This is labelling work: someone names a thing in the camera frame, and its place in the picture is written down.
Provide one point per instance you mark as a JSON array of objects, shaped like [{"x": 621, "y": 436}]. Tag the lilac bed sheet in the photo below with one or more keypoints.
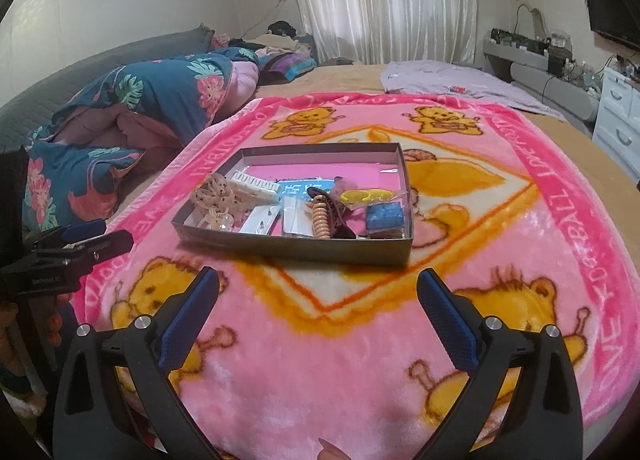
[{"x": 437, "y": 77}]

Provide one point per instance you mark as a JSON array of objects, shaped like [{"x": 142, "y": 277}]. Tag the maroon barrette hair clip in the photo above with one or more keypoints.
[{"x": 327, "y": 217}]

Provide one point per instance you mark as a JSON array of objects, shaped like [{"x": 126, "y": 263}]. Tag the white drawer cabinet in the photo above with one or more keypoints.
[{"x": 617, "y": 129}]

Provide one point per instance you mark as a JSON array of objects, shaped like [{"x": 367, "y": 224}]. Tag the purple striped pillow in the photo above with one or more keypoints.
[{"x": 282, "y": 68}]

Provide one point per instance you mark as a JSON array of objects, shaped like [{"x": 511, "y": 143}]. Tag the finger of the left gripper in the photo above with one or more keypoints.
[
  {"x": 66, "y": 235},
  {"x": 104, "y": 247}
]

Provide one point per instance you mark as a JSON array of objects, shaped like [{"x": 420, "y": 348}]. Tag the beige sheer bow hairclip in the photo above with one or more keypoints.
[{"x": 215, "y": 195}]

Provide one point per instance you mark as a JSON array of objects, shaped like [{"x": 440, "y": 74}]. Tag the black television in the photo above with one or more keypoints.
[{"x": 612, "y": 20}]

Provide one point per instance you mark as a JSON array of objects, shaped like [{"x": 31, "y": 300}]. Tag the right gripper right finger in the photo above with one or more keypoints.
[{"x": 544, "y": 417}]

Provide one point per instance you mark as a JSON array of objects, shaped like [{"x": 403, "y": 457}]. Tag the blue hair clip pack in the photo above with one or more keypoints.
[{"x": 385, "y": 219}]

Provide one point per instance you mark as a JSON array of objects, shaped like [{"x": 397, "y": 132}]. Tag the person's left hand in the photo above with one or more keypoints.
[{"x": 30, "y": 332}]

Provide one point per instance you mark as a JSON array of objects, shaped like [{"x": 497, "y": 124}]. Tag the floral blue pink quilt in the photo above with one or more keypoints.
[{"x": 132, "y": 120}]

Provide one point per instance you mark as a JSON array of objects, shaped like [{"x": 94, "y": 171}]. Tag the pink teddy bear blanket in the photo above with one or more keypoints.
[{"x": 297, "y": 353}]

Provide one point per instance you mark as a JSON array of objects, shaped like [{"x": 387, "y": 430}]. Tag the clear bag earring card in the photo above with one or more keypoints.
[{"x": 296, "y": 218}]

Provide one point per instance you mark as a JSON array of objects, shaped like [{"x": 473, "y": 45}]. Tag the person's right hand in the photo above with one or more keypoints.
[{"x": 331, "y": 452}]

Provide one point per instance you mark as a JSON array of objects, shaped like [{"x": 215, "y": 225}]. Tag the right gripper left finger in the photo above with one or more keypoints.
[{"x": 92, "y": 419}]

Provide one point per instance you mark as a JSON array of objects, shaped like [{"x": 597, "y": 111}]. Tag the yellow hair clip packet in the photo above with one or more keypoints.
[{"x": 360, "y": 198}]

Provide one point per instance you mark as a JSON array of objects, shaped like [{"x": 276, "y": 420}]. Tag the white claw hair clip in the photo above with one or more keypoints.
[{"x": 256, "y": 188}]

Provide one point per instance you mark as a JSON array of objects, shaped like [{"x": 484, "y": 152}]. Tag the white hairpin card packet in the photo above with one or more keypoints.
[{"x": 261, "y": 220}]

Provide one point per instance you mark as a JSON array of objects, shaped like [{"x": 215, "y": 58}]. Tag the grey cardboard box tray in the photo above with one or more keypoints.
[{"x": 334, "y": 168}]

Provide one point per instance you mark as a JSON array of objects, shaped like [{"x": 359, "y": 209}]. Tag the clear pearl claw clip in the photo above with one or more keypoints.
[{"x": 220, "y": 222}]

